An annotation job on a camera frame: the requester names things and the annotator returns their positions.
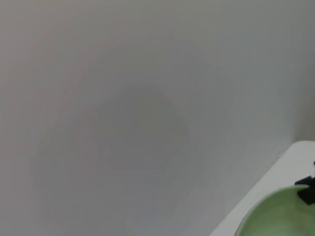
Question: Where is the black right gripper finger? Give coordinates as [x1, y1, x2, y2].
[294, 175, 315, 205]

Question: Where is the light green plate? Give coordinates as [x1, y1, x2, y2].
[235, 184, 315, 236]

